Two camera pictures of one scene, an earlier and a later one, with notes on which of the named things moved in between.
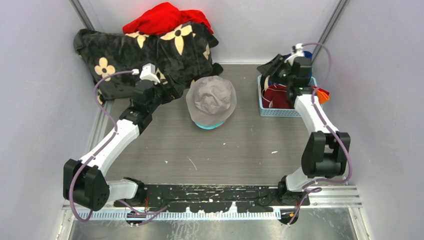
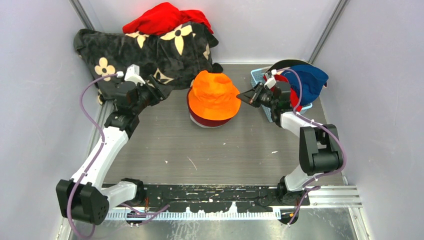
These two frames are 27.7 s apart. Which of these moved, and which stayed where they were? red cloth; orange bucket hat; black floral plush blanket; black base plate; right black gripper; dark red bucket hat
Moved: right black gripper; dark red bucket hat; orange bucket hat
Stayed: black base plate; red cloth; black floral plush blanket
